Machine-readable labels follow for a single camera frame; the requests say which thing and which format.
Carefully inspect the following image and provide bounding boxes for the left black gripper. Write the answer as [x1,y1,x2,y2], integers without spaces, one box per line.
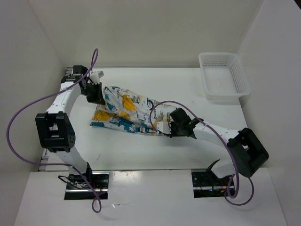
[80,82,105,105]

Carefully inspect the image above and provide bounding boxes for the colourful printed shorts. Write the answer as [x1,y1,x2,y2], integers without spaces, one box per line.
[90,86,176,136]

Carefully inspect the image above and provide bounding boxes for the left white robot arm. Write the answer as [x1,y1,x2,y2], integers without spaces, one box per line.
[35,65,105,188]

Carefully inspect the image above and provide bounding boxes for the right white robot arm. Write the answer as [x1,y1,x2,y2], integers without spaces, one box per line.
[167,108,269,185]

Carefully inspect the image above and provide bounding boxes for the white plastic basket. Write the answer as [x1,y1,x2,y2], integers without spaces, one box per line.
[198,52,251,101]

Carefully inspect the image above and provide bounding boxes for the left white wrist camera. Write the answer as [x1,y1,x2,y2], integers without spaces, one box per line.
[88,71,104,84]

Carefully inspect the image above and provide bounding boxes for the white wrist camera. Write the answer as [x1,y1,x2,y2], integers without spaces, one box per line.
[156,121,172,135]
[88,71,104,84]

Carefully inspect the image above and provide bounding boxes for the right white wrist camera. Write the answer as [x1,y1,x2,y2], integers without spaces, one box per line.
[156,121,172,135]

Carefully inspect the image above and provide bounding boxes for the aluminium table edge rail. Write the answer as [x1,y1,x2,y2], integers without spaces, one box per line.
[35,67,79,168]

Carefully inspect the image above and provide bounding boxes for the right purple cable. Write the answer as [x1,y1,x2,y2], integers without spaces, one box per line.
[149,101,255,205]

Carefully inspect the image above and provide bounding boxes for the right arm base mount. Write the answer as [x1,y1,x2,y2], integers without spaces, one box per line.
[191,170,231,198]

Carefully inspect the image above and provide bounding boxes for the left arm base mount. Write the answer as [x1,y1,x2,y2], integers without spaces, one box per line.
[58,171,110,200]

